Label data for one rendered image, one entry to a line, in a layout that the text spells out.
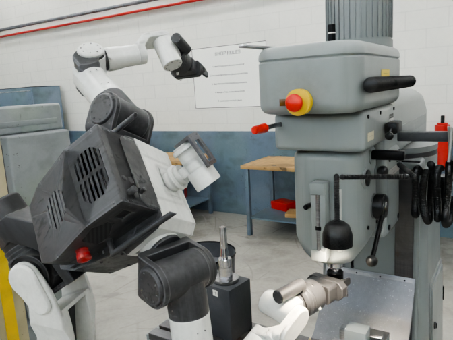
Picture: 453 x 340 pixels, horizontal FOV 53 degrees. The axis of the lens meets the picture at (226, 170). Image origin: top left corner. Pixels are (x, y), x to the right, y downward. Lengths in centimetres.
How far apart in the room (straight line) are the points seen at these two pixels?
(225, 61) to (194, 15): 81
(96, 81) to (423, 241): 118
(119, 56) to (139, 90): 590
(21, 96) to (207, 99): 339
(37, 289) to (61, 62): 757
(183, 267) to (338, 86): 51
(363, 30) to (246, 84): 484
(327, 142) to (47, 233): 69
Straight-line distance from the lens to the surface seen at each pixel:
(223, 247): 155
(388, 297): 173
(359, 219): 123
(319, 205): 118
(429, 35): 546
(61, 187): 104
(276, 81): 108
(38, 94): 826
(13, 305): 266
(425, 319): 182
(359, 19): 141
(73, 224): 99
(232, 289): 154
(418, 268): 173
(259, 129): 107
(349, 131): 112
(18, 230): 123
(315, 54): 104
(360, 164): 120
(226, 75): 634
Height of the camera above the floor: 180
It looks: 10 degrees down
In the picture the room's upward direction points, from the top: 3 degrees counter-clockwise
